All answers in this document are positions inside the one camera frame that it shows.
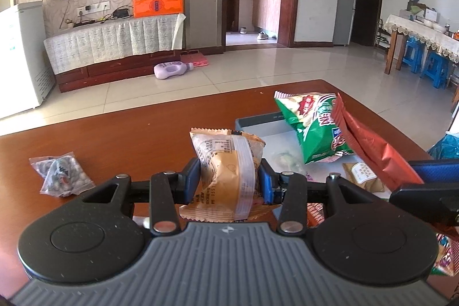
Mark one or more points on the green prawn cracker bag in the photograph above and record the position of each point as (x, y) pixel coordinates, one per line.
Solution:
(446, 263)
(309, 114)

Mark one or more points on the pink floor mat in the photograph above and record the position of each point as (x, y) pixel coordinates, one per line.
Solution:
(194, 57)

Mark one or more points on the clear silver candy packet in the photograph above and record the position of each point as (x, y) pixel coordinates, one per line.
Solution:
(285, 161)

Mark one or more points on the small orange snack packet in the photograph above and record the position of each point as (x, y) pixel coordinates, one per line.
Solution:
(314, 214)

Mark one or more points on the blue plastic stool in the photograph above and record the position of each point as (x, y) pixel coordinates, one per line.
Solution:
(413, 54)
(436, 68)

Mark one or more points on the beige bread packet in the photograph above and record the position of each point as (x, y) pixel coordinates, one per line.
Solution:
(229, 187)

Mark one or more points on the black router box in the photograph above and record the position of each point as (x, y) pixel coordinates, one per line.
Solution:
(121, 13)

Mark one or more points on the grey shallow box tray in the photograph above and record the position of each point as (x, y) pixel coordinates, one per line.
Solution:
(347, 207)

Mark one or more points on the white lace cabinet cloth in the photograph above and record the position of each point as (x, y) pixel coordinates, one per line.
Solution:
(113, 40)

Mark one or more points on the clear bag of grey candies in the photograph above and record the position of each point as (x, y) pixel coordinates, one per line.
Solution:
(62, 175)

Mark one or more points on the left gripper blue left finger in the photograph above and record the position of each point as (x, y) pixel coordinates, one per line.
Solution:
(168, 189)

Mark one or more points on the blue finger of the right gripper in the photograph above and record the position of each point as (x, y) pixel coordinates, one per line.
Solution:
(436, 200)

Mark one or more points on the purple detergent bottle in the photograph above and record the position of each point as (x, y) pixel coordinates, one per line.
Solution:
(170, 69)

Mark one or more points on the long orange red snack packet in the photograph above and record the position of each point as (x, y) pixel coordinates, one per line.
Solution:
(381, 157)

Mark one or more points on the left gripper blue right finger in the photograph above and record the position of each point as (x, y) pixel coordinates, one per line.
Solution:
(289, 189)

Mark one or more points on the red wooden tv cabinet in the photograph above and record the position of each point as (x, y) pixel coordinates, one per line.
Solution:
(115, 70)

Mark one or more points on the dining table with lace cloth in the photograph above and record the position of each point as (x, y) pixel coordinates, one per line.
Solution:
(401, 29)

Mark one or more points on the brown white pastry packet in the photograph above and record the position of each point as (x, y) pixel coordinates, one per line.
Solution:
(361, 175)

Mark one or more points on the white wall power strip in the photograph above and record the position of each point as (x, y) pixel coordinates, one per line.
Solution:
(103, 6)

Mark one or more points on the white chest freezer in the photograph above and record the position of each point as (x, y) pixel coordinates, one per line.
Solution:
(26, 74)

